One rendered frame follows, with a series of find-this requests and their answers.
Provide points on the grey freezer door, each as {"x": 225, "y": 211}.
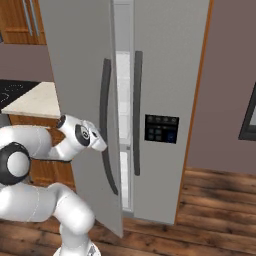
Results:
{"x": 78, "y": 66}

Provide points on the black framed appliance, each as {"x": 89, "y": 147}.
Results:
{"x": 248, "y": 123}

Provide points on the wooden fridge side panel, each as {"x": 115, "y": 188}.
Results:
{"x": 196, "y": 100}

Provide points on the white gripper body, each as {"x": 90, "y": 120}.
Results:
{"x": 99, "y": 142}

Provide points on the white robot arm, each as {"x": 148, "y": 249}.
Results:
{"x": 30, "y": 201}

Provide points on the black hob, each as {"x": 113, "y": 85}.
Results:
{"x": 13, "y": 90}

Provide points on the grey fridge door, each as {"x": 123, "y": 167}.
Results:
{"x": 166, "y": 66}

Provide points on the wooden wall cupboard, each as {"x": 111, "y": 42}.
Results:
{"x": 15, "y": 23}

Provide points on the grey fridge body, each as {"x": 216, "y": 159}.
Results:
{"x": 124, "y": 100}

